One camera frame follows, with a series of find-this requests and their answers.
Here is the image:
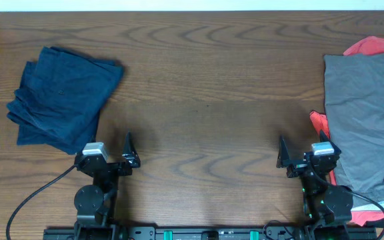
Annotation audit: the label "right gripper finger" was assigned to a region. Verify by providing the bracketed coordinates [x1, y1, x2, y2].
[276, 136, 290, 168]
[319, 130, 341, 154]

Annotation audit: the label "grey shorts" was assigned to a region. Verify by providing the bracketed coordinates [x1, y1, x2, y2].
[324, 53, 384, 202]

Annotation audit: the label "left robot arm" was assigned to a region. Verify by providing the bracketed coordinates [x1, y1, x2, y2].
[73, 133, 141, 240]

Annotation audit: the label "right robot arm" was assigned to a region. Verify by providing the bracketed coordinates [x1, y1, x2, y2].
[276, 131, 353, 239]

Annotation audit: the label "folded navy blue shorts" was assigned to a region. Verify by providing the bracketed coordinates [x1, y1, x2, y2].
[7, 47, 125, 155]

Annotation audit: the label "red t-shirt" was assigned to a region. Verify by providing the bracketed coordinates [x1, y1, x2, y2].
[309, 36, 384, 226]

